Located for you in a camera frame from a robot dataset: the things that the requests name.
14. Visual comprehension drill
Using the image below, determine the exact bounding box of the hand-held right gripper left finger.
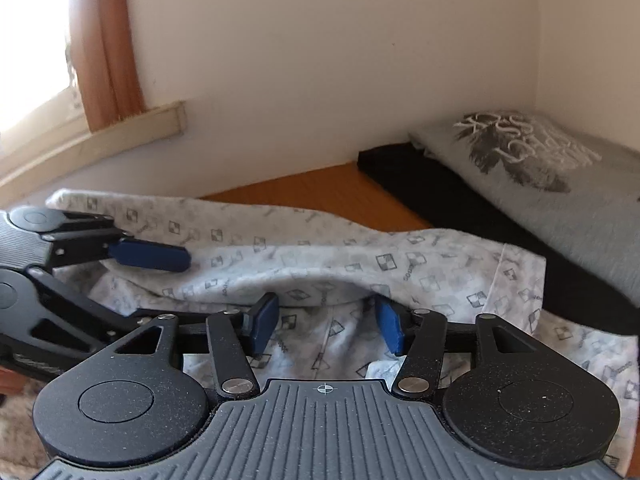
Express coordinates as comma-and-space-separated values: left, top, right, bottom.
112, 292, 281, 403

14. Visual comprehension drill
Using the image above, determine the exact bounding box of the white framed window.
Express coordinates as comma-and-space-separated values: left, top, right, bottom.
0, 0, 83, 136

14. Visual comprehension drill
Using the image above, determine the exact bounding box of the grey printed t-shirt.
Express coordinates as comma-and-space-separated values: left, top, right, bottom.
409, 109, 640, 308

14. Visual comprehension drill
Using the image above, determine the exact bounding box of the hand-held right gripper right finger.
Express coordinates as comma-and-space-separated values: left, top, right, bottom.
374, 297, 542, 404

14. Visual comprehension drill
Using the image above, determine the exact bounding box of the grey patterned pajama top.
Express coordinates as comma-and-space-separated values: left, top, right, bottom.
44, 188, 640, 480

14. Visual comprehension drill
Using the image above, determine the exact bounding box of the wooden window trim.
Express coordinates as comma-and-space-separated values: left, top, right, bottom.
65, 0, 149, 133

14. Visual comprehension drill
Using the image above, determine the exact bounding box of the beige window sill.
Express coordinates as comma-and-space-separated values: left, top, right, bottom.
0, 101, 187, 192

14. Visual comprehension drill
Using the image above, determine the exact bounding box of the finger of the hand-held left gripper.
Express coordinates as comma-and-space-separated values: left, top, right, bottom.
41, 212, 193, 274
27, 266, 168, 361

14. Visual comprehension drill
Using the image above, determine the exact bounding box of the black folded garment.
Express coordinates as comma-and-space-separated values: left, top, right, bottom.
356, 142, 640, 337

